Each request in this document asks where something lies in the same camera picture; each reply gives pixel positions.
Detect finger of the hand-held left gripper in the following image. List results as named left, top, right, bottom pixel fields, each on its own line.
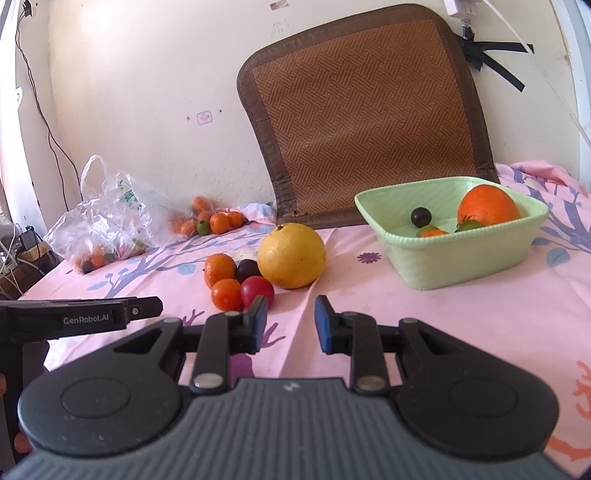
left=0, top=296, right=164, bottom=320

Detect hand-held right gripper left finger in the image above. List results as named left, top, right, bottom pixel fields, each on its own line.
left=113, top=295, right=269, bottom=395

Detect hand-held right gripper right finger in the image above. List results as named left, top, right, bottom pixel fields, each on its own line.
left=314, top=295, right=467, bottom=395

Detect red tomato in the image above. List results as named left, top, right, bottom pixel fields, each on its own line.
left=240, top=276, right=275, bottom=309

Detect large yellow grapefruit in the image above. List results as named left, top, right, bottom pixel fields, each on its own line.
left=257, top=222, right=327, bottom=289

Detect light green plastic basket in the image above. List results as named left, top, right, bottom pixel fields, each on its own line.
left=354, top=176, right=550, bottom=291

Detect brown woven basket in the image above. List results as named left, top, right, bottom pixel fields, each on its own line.
left=0, top=249, right=61, bottom=301

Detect black charger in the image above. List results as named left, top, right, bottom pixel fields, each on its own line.
left=18, top=226, right=40, bottom=253

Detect clear plastic bag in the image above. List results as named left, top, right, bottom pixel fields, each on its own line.
left=43, top=154, right=195, bottom=274

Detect pile of small citrus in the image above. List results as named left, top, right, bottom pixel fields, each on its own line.
left=171, top=196, right=245, bottom=237

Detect white crumpled cloth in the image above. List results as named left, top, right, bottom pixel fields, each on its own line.
left=238, top=202, right=278, bottom=227

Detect pink printed bedsheet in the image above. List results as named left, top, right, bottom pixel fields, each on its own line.
left=18, top=159, right=591, bottom=478

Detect large orange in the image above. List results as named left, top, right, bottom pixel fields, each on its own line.
left=457, top=184, right=521, bottom=227

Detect brown woven seat mat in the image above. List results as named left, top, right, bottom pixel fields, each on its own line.
left=236, top=4, right=500, bottom=229

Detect black tape strips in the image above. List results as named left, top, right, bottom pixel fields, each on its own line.
left=455, top=25, right=535, bottom=92

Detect white power strip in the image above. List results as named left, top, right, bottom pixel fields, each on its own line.
left=443, top=0, right=483, bottom=20

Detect white cable bundle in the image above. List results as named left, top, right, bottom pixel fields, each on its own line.
left=0, top=223, right=25, bottom=278

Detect black wall cable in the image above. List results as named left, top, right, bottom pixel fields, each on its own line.
left=14, top=0, right=85, bottom=204

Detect white power cable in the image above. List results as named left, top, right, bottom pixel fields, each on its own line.
left=480, top=0, right=591, bottom=145

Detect white window frame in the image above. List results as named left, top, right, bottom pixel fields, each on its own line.
left=551, top=0, right=591, bottom=195

